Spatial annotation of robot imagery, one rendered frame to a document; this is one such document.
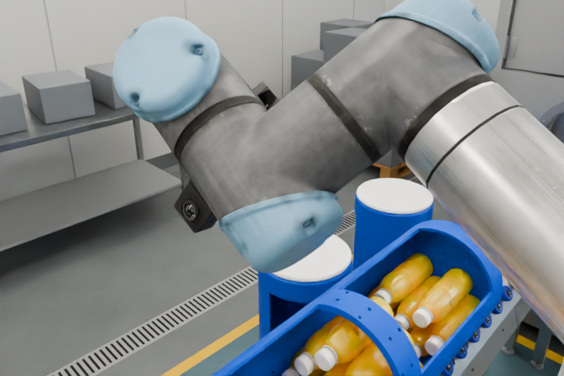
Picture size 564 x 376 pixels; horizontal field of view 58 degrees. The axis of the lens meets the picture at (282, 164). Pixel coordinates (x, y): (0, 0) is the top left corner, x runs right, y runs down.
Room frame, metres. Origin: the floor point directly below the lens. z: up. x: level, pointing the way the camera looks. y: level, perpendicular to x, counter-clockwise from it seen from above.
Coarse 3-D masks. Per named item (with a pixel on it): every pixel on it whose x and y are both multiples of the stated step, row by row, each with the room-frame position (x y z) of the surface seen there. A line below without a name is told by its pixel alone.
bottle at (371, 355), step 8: (408, 336) 0.82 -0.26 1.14; (368, 352) 0.77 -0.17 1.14; (376, 352) 0.77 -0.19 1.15; (352, 360) 0.76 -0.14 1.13; (360, 360) 0.75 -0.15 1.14; (368, 360) 0.75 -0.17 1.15; (376, 360) 0.75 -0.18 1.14; (384, 360) 0.76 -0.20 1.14; (352, 368) 0.74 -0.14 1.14; (360, 368) 0.73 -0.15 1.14; (368, 368) 0.73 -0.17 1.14; (376, 368) 0.73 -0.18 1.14; (384, 368) 0.74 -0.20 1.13
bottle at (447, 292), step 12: (444, 276) 1.03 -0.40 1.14; (456, 276) 1.02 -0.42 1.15; (468, 276) 1.03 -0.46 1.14; (432, 288) 0.98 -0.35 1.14; (444, 288) 0.97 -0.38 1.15; (456, 288) 0.98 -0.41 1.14; (468, 288) 1.01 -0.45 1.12; (420, 300) 0.95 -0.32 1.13; (432, 300) 0.93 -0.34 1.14; (444, 300) 0.94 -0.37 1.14; (456, 300) 0.96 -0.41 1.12; (432, 312) 0.91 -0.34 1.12; (444, 312) 0.92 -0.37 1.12
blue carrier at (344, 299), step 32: (448, 224) 1.11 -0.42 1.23; (384, 256) 1.01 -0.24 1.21; (448, 256) 1.12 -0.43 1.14; (480, 256) 1.02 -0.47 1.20; (352, 288) 1.04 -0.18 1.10; (480, 288) 1.05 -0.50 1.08; (288, 320) 0.80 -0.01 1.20; (320, 320) 0.94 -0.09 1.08; (352, 320) 0.77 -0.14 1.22; (384, 320) 0.77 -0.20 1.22; (480, 320) 0.93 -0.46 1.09; (256, 352) 0.70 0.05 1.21; (288, 352) 0.86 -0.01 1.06; (384, 352) 0.72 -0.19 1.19; (448, 352) 0.81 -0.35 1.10
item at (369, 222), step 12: (360, 204) 1.63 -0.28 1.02; (432, 204) 1.62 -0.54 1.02; (360, 216) 1.62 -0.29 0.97; (372, 216) 1.58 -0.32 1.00; (384, 216) 1.55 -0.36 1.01; (396, 216) 1.54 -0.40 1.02; (408, 216) 1.54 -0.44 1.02; (420, 216) 1.56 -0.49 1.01; (360, 228) 1.62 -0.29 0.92; (372, 228) 1.57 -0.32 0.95; (384, 228) 1.55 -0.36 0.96; (396, 228) 1.54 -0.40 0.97; (408, 228) 1.54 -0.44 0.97; (360, 240) 1.61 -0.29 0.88; (372, 240) 1.57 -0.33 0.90; (384, 240) 1.55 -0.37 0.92; (360, 252) 1.61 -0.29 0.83; (372, 252) 1.57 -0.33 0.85; (360, 264) 1.60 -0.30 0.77
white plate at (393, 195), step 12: (372, 180) 1.79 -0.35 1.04; (384, 180) 1.79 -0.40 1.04; (396, 180) 1.79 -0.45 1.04; (408, 180) 1.79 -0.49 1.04; (360, 192) 1.69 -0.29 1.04; (372, 192) 1.69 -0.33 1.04; (384, 192) 1.69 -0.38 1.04; (396, 192) 1.69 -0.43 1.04; (408, 192) 1.69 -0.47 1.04; (420, 192) 1.69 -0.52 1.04; (372, 204) 1.60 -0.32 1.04; (384, 204) 1.60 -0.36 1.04; (396, 204) 1.60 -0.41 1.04; (408, 204) 1.60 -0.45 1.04; (420, 204) 1.60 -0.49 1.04
